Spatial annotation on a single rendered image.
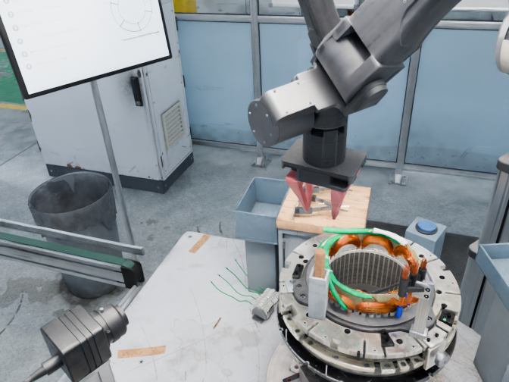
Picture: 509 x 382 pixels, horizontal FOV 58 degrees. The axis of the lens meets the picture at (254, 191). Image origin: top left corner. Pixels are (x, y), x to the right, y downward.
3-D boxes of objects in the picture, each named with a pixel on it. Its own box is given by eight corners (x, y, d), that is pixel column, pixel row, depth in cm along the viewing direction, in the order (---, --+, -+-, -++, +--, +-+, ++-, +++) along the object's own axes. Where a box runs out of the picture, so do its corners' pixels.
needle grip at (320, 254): (314, 283, 74) (315, 255, 71) (313, 274, 76) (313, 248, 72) (324, 282, 74) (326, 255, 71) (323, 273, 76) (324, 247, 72)
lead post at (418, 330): (425, 341, 73) (437, 286, 66) (408, 336, 74) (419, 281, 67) (427, 333, 74) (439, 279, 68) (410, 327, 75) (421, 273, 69)
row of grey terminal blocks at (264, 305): (263, 325, 117) (263, 313, 115) (248, 317, 120) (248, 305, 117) (285, 301, 124) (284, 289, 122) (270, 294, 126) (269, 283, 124)
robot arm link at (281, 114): (395, 84, 49) (354, 22, 51) (309, 115, 45) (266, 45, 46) (345, 139, 60) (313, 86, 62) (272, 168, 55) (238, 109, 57)
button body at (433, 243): (419, 320, 116) (435, 241, 103) (392, 308, 120) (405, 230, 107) (429, 304, 121) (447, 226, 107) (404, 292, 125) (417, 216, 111)
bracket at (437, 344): (416, 361, 75) (421, 340, 72) (432, 352, 76) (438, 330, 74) (425, 371, 74) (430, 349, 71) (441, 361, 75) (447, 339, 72)
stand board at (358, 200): (276, 227, 108) (276, 219, 107) (294, 186, 124) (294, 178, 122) (363, 240, 103) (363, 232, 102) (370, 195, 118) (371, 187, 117)
